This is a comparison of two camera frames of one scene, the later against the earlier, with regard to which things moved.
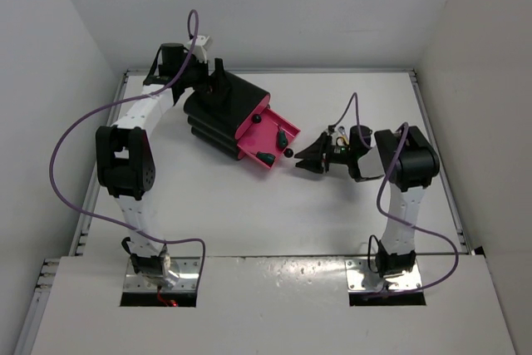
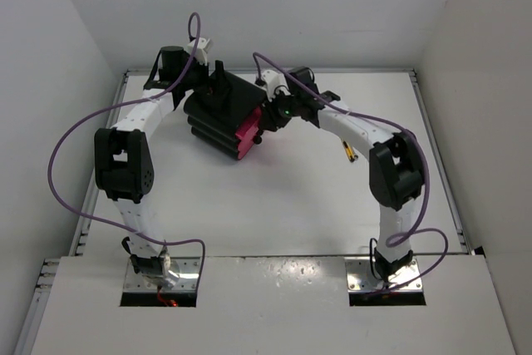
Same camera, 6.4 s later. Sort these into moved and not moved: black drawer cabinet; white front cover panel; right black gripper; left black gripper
Moved: right black gripper
Not moved: left black gripper; black drawer cabinet; white front cover panel
